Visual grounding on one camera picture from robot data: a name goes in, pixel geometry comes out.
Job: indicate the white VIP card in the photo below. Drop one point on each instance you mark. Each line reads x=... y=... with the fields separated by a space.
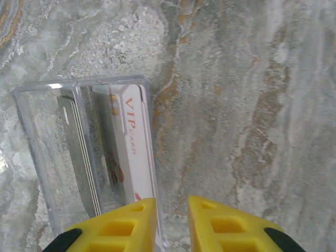
x=131 y=162
x=148 y=126

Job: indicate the clear plastic card box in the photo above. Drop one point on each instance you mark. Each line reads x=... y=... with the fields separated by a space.
x=39 y=126

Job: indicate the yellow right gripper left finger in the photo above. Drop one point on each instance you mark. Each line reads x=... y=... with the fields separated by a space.
x=123 y=231

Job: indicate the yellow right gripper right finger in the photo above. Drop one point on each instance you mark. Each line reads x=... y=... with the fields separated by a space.
x=225 y=231

